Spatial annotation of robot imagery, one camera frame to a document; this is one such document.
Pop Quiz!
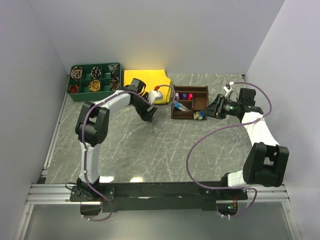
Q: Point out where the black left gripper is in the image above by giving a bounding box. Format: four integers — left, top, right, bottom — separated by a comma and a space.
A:
132, 92, 158, 122

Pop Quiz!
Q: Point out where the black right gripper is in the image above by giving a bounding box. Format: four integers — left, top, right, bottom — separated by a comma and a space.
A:
200, 94, 241, 120

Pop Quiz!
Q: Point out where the pink highlighter marker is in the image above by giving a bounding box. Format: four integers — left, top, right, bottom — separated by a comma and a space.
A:
187, 93, 194, 101

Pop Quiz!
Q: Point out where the clear blue ballpoint pen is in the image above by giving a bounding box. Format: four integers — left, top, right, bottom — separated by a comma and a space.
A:
173, 100, 191, 112

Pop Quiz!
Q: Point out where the blue capped marker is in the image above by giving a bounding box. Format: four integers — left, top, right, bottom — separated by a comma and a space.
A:
174, 104, 189, 112

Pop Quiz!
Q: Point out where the lilac highlighter marker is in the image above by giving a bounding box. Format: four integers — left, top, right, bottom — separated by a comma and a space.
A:
175, 92, 180, 100

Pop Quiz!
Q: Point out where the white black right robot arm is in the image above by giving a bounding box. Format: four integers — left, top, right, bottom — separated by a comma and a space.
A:
199, 88, 290, 199

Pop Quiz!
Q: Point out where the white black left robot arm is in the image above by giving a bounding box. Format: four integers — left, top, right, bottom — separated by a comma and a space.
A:
75, 78, 163, 201

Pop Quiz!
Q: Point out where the brown wooden desk organizer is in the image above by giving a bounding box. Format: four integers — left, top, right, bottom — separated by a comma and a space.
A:
171, 85, 209, 120

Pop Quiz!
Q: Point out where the yellow folded cloth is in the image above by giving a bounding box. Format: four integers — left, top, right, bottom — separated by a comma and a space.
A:
123, 69, 172, 105

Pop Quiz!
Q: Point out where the brown dotted rolled tie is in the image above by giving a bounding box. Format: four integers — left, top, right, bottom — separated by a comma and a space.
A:
109, 77, 120, 91

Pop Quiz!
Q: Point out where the grey rolled tie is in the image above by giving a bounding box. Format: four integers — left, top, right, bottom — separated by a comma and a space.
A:
108, 63, 121, 78

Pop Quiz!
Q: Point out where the yellow brown rolled tie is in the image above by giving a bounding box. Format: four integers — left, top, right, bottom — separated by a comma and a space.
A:
88, 79, 101, 93

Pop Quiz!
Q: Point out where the black patterned rolled tie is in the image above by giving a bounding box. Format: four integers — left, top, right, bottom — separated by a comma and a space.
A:
90, 66, 102, 80

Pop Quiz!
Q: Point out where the green compartment tray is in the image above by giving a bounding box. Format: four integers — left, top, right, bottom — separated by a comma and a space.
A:
66, 62, 124, 102

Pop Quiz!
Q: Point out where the red black rolled tie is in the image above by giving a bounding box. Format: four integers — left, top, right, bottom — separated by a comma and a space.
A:
68, 84, 79, 94

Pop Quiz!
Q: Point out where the pink brown rolled tie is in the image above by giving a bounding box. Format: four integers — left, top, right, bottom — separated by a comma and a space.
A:
70, 66, 83, 81

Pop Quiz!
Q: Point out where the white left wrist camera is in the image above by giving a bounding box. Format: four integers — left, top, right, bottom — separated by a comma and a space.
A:
148, 90, 163, 104

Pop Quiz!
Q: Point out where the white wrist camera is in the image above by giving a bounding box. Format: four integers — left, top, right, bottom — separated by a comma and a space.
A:
148, 90, 163, 104
223, 81, 235, 98

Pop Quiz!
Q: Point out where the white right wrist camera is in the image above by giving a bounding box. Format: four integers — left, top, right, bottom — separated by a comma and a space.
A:
223, 81, 235, 98

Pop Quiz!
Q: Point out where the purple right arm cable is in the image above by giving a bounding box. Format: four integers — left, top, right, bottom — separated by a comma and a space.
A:
186, 81, 273, 219

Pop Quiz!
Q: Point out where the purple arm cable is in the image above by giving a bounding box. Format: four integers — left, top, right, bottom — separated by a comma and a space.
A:
82, 84, 176, 223
186, 81, 273, 219

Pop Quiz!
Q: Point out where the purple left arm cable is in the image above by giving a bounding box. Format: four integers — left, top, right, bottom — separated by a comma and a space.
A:
82, 84, 176, 223

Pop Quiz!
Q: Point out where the aluminium frame rail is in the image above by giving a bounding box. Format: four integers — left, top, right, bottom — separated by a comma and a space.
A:
25, 94, 77, 206

